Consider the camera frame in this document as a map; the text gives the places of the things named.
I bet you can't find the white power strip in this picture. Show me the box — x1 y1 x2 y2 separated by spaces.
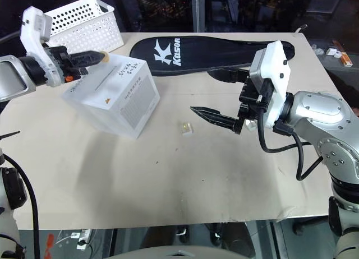
76 229 91 251

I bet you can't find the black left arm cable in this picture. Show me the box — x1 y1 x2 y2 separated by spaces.
0 31 39 259

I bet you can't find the small orange box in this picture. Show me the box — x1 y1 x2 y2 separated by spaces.
339 52 354 67

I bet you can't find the white perforated plastic basket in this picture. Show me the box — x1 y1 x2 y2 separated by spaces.
41 0 126 54

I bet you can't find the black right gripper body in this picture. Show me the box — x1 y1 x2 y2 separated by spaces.
237 76 274 128

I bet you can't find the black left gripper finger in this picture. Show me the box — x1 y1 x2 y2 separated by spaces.
70 50 105 61
70 58 104 70

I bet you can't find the small white box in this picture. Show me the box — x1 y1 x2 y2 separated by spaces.
325 47 342 58

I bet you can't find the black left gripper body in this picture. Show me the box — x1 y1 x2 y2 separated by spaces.
46 45 89 84

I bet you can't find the grey window pillar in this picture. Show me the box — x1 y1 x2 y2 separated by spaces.
191 0 208 33

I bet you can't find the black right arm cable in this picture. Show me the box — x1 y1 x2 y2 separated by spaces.
257 94 324 182

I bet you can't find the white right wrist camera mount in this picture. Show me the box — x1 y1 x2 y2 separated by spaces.
248 40 291 130

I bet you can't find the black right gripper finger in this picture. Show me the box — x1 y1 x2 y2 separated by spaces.
206 67 251 85
190 105 245 135

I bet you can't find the white box with slot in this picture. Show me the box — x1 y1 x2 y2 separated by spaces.
61 52 161 141

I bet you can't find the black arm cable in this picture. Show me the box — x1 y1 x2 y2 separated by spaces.
257 94 324 182
0 31 39 259

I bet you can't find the black Kason racket bag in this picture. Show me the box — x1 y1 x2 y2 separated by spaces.
129 35 296 77

